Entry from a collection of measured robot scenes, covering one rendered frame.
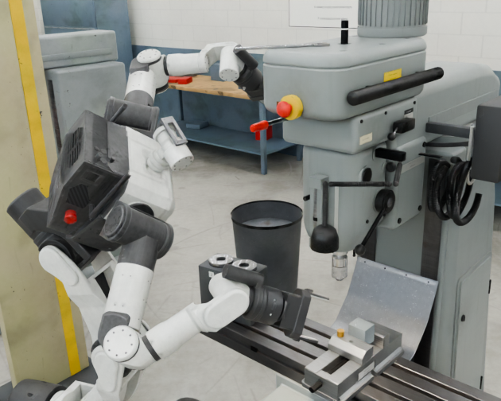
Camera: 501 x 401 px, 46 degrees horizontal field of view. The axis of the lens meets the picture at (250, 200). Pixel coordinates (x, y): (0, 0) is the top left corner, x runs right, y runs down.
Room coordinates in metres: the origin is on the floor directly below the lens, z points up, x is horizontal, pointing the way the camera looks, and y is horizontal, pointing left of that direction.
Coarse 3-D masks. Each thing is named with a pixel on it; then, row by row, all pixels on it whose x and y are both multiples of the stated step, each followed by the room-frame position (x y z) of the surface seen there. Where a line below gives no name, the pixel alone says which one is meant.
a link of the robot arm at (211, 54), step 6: (222, 42) 2.00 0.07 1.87; (228, 42) 2.00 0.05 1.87; (234, 42) 2.00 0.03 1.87; (204, 48) 2.00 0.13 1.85; (210, 48) 1.99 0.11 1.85; (216, 48) 2.00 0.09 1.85; (222, 48) 1.99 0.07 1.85; (198, 54) 1.98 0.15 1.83; (204, 54) 1.97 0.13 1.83; (210, 54) 2.00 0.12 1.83; (216, 54) 2.02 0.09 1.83; (198, 60) 1.96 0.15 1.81; (204, 60) 1.96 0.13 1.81; (210, 60) 2.02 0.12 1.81; (216, 60) 2.03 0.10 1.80; (198, 66) 1.96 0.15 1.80; (204, 66) 1.96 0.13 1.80; (210, 66) 2.02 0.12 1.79; (204, 72) 1.98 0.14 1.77
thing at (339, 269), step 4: (332, 260) 1.60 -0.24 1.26; (332, 264) 1.60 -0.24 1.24; (336, 264) 1.59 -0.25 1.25; (340, 264) 1.59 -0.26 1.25; (344, 264) 1.59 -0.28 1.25; (332, 268) 1.60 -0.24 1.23; (336, 268) 1.59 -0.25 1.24; (340, 268) 1.59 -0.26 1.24; (344, 268) 1.59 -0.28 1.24; (332, 272) 1.60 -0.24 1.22; (336, 272) 1.59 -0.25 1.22; (340, 272) 1.59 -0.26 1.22; (344, 272) 1.59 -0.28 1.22; (332, 276) 1.60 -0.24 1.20; (336, 276) 1.59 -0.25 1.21; (340, 276) 1.59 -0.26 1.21; (344, 276) 1.59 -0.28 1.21
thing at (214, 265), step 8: (216, 256) 1.95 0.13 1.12; (224, 256) 1.95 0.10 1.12; (200, 264) 1.91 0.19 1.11; (208, 264) 1.91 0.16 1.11; (216, 264) 1.88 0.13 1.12; (224, 264) 1.88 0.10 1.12; (232, 264) 1.88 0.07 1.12; (240, 264) 1.88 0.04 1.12; (248, 264) 1.88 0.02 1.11; (256, 264) 1.87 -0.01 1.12; (200, 272) 1.90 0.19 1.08; (208, 272) 1.88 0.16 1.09; (216, 272) 1.86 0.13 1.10; (264, 272) 1.87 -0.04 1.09; (200, 280) 1.91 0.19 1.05; (208, 280) 1.89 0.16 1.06; (264, 280) 1.87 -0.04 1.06; (200, 288) 1.91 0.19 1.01; (208, 288) 1.89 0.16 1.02; (200, 296) 1.91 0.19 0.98; (208, 296) 1.89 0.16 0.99; (240, 320) 1.81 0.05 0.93; (248, 320) 1.79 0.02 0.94
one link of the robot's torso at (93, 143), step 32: (96, 128) 1.50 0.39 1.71; (128, 128) 1.59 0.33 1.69; (64, 160) 1.47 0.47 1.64; (96, 160) 1.40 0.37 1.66; (128, 160) 1.48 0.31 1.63; (64, 192) 1.40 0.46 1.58; (96, 192) 1.42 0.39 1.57; (128, 192) 1.40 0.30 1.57; (160, 192) 1.45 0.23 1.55; (64, 224) 1.45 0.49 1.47; (96, 224) 1.44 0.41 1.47
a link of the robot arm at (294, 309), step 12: (276, 288) 1.26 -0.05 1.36; (300, 288) 1.28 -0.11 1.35; (276, 300) 1.21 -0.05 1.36; (288, 300) 1.24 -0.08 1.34; (300, 300) 1.25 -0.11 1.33; (264, 312) 1.19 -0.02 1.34; (276, 312) 1.20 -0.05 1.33; (288, 312) 1.23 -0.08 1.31; (300, 312) 1.23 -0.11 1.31; (276, 324) 1.22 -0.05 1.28; (288, 324) 1.22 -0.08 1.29; (300, 324) 1.22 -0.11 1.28; (288, 336) 1.22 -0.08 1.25; (300, 336) 1.22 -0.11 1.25
